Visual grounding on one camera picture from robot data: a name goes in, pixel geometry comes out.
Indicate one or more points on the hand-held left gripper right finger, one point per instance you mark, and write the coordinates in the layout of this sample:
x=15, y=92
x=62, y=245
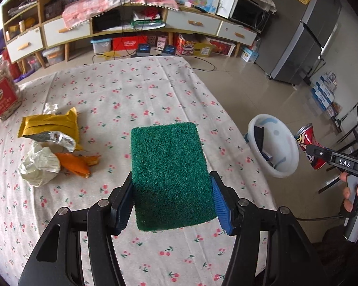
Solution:
x=221, y=207

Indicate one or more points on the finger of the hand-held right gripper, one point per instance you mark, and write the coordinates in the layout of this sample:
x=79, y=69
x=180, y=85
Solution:
x=316, y=152

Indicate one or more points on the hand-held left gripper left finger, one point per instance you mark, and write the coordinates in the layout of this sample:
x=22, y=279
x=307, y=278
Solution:
x=125, y=202

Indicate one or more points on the red drink can white lettering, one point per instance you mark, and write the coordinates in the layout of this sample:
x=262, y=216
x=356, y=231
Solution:
x=302, y=135

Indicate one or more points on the white patterned plastic bin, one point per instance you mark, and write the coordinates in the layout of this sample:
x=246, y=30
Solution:
x=283, y=138

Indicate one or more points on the blue cardboard box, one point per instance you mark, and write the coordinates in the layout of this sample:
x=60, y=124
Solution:
x=268, y=155

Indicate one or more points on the green scouring sponge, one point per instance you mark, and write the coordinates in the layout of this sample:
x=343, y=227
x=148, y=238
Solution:
x=170, y=169

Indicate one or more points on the stack of blue white boxes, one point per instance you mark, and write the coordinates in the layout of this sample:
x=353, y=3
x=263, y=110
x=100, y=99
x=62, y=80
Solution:
x=325, y=92

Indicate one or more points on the orange peel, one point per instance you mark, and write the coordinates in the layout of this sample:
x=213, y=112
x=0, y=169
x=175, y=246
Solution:
x=74, y=163

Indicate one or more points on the large crumpled white paper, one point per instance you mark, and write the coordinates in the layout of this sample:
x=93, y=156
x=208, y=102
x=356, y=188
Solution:
x=38, y=166

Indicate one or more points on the person's dark clothing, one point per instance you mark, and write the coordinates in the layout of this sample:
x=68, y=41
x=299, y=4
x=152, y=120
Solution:
x=340, y=259

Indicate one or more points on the cherry-print tablecloth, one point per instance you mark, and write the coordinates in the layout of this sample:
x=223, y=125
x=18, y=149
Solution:
x=137, y=95

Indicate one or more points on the yellow foil snack packet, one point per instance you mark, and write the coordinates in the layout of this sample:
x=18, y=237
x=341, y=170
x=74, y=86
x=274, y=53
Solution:
x=47, y=123

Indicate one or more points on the grey refrigerator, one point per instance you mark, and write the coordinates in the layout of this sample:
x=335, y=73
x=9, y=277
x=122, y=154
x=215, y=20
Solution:
x=301, y=35

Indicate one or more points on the white and blue box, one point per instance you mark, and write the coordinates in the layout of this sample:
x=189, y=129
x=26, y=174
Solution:
x=249, y=55

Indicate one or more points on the small crumpled white paper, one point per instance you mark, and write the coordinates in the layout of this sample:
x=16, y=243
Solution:
x=50, y=108

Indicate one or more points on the white crate red print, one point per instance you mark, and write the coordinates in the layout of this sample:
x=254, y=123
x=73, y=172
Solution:
x=222, y=47

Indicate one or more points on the black microwave oven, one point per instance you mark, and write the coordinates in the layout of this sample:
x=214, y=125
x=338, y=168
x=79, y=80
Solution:
x=250, y=16

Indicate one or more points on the black device blue screen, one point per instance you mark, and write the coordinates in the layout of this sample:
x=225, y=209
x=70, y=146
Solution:
x=143, y=49
x=168, y=50

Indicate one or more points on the blue-lid plastic storage box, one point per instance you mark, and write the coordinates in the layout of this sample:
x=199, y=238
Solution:
x=101, y=47

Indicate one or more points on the red flat box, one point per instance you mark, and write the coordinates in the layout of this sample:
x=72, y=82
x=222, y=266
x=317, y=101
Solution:
x=124, y=43

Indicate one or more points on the colourful printed cardboard box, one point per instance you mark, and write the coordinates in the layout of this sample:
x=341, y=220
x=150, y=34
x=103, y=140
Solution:
x=194, y=47

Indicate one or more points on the clear jar red label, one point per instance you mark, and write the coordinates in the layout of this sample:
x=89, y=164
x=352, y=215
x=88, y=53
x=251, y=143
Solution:
x=3, y=95

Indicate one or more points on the clear plastic storage box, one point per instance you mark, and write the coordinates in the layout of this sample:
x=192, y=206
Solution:
x=53, y=56

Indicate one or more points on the small patterned boxes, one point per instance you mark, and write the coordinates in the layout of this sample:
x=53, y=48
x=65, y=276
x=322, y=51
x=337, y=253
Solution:
x=158, y=41

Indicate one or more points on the white paper board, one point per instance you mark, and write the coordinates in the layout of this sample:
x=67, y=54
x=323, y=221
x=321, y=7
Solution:
x=226, y=4

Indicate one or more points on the wood and white long cabinet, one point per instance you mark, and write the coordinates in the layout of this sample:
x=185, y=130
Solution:
x=194, y=23

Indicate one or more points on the green white folded bags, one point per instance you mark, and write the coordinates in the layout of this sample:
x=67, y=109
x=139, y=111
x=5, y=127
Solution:
x=147, y=20

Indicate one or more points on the wooden shelf unit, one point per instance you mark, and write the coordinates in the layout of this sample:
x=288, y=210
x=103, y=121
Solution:
x=22, y=43

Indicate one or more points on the pink patterned cloth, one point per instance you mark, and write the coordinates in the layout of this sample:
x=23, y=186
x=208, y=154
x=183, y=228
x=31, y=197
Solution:
x=86, y=9

